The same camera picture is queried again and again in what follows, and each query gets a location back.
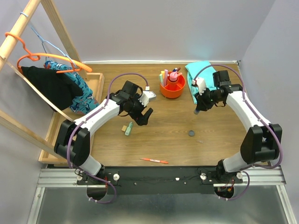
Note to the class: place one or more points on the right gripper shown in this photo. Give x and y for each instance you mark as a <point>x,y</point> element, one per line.
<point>201,104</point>

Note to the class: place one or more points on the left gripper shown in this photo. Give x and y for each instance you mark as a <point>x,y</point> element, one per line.
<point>138,117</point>

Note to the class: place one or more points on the small green correction bottle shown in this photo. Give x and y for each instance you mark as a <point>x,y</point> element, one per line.
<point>129,129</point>

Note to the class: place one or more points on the grey round cap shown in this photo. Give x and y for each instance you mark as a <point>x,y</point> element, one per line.
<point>191,133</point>

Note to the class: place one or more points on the green highlighter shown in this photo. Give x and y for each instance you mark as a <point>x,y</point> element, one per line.
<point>161,79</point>

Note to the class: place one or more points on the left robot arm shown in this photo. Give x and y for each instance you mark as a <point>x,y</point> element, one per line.
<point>74,137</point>

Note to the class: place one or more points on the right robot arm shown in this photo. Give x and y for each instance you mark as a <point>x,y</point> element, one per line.
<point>262,142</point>

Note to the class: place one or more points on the orange divided round container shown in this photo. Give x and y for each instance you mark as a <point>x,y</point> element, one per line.
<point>173,89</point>

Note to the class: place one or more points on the orange pen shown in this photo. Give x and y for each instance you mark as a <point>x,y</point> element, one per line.
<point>153,160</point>

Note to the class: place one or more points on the blue patterned garment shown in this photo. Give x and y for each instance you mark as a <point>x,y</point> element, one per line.
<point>80,104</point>

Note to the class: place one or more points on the black garment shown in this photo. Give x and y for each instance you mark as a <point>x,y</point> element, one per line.
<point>56,87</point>

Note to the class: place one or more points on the wooden tray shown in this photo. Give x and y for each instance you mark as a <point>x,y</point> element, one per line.
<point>95,83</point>

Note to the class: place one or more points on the wooden clothes rack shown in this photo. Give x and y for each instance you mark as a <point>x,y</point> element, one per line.
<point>13,37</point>

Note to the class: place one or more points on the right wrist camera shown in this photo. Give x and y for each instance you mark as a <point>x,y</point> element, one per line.
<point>200,84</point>

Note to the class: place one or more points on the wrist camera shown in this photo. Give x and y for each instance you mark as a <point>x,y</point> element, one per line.
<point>200,84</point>
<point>146,97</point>

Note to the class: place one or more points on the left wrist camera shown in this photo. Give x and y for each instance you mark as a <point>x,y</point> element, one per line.
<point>146,97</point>

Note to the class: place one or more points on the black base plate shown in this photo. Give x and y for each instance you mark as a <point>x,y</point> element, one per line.
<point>160,180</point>

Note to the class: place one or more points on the aluminium rail frame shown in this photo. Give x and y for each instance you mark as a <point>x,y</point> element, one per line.
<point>61,198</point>

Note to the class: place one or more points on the blue wire hanger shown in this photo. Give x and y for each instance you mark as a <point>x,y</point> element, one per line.
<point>42,45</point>

